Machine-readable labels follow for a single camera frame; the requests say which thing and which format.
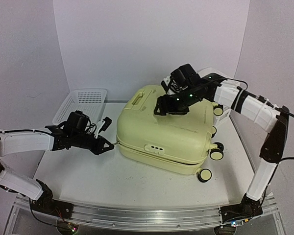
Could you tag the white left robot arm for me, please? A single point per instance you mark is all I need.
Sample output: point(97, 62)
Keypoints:
point(17, 142)

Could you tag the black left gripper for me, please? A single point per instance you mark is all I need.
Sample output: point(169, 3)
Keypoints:
point(98, 148)

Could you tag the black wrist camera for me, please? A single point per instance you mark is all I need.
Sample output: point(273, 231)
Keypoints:
point(76, 123)
point(183, 74)

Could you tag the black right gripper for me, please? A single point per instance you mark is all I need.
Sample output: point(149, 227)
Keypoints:
point(167, 105)

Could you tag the pale green hard-shell suitcase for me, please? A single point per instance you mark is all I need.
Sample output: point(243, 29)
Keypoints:
point(180, 144)

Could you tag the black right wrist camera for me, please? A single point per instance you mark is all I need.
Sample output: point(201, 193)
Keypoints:
point(183, 74)

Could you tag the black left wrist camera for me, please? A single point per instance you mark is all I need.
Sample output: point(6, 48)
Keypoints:
point(76, 123)

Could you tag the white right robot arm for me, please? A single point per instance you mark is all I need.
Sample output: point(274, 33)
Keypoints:
point(271, 119)

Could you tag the white perforated plastic basket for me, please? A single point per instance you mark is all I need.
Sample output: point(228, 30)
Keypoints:
point(89, 101)

